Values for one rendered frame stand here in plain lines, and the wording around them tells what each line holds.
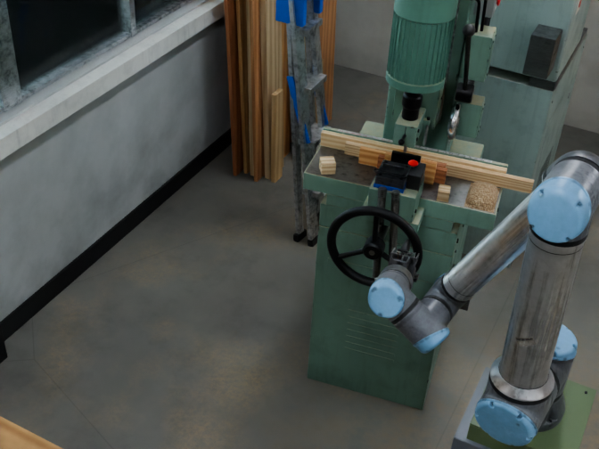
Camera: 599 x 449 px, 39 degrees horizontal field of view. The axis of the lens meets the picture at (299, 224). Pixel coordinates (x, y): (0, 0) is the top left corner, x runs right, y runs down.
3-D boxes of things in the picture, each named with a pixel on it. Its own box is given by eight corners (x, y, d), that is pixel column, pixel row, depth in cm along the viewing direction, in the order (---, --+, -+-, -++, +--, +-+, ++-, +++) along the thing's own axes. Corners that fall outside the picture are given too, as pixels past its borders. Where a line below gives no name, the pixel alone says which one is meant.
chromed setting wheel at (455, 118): (443, 146, 270) (449, 111, 263) (450, 127, 280) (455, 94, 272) (453, 148, 269) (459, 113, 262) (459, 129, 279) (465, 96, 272)
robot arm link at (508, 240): (593, 119, 178) (430, 278, 228) (573, 147, 169) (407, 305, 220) (636, 156, 176) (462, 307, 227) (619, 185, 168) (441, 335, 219)
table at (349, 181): (291, 204, 261) (292, 188, 257) (321, 155, 284) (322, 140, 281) (488, 249, 247) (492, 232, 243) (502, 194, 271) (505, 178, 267)
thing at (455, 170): (344, 154, 274) (345, 143, 272) (346, 151, 276) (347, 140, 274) (530, 193, 261) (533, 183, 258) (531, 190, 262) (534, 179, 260)
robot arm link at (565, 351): (572, 373, 225) (588, 327, 214) (550, 416, 214) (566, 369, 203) (519, 349, 231) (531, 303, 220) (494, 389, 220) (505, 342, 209)
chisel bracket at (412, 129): (391, 147, 263) (394, 123, 258) (401, 126, 274) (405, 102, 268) (414, 152, 261) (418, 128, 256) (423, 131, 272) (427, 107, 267)
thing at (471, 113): (447, 133, 276) (454, 101, 269) (452, 123, 282) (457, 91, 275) (477, 139, 274) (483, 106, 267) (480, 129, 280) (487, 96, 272)
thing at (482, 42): (458, 77, 267) (466, 33, 258) (463, 66, 274) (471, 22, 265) (485, 83, 265) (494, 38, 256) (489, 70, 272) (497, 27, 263)
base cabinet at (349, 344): (304, 379, 316) (315, 225, 274) (347, 284, 361) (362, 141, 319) (422, 412, 306) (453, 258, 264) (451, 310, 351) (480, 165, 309)
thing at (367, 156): (357, 163, 270) (359, 148, 267) (359, 160, 271) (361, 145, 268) (433, 179, 265) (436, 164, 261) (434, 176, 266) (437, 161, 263)
